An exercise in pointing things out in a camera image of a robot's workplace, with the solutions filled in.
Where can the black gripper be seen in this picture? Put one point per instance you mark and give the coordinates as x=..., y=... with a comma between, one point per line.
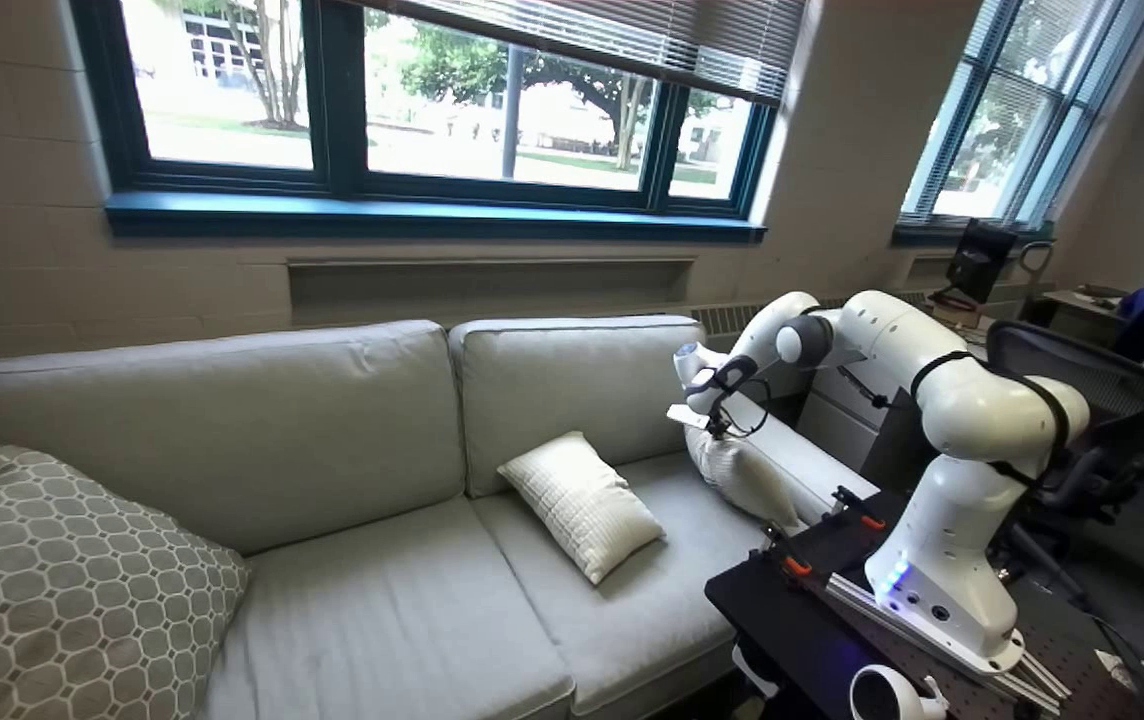
x=728, y=378

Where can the white throw pillow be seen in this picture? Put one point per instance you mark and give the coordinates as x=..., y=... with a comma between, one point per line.
x=747, y=481

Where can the cream throw pillow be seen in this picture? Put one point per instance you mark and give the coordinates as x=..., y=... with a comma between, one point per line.
x=582, y=506

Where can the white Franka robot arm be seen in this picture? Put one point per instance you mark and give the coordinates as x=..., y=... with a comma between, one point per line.
x=957, y=534

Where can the grey geometric patterned pillow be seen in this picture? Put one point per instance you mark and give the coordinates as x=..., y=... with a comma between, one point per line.
x=67, y=601

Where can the orange black table clamp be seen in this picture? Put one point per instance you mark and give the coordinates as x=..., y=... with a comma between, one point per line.
x=799, y=564
x=873, y=520

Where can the black robot table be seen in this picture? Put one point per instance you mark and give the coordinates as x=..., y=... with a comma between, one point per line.
x=785, y=624

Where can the black device on sill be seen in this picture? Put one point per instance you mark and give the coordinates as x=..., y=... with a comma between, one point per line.
x=978, y=261

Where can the grey window blind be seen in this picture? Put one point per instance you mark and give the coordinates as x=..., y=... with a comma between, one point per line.
x=626, y=43

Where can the white VR controller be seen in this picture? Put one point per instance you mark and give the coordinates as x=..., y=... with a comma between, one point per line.
x=895, y=697

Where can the narrow light blue window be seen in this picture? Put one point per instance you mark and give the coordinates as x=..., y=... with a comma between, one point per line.
x=996, y=135

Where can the black office chair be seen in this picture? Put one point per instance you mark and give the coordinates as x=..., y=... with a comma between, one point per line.
x=1104, y=365

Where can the grey fabric sofa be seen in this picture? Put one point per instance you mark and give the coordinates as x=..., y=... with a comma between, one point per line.
x=375, y=601

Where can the wide blue framed window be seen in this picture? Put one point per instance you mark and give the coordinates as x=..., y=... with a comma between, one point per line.
x=333, y=95

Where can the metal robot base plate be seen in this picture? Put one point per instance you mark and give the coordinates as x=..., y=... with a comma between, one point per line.
x=864, y=601

